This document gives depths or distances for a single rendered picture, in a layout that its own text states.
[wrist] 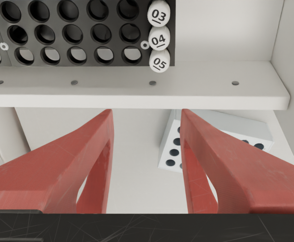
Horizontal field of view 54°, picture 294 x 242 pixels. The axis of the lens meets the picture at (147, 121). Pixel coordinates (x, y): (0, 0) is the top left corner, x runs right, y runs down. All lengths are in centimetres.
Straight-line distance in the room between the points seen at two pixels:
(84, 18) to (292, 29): 14
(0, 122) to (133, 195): 23
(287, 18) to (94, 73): 15
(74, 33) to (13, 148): 29
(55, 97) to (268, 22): 17
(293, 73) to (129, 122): 24
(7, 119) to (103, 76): 25
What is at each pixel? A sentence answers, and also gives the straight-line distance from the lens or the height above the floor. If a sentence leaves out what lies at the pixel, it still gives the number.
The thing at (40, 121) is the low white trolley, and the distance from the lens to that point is 43.
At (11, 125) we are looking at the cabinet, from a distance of 47.
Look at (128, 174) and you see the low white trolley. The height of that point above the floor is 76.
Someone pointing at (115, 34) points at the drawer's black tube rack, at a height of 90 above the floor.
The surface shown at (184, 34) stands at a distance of 25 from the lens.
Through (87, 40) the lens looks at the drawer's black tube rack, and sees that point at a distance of 19.
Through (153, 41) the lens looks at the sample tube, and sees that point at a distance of 17.
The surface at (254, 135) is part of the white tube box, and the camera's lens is 37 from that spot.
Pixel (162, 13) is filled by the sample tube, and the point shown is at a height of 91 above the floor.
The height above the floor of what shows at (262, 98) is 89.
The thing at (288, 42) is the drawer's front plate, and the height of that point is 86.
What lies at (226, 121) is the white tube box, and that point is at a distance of 37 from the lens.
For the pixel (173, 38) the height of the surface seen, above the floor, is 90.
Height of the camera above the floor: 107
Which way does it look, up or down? 53 degrees down
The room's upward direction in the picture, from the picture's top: 171 degrees counter-clockwise
